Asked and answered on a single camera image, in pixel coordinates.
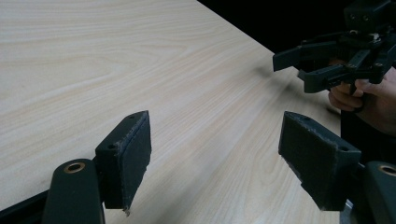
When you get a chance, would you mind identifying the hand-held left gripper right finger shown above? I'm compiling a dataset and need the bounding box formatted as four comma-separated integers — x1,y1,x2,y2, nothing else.
277,110,362,212

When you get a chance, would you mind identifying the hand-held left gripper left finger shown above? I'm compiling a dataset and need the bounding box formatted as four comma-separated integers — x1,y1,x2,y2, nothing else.
94,110,152,217

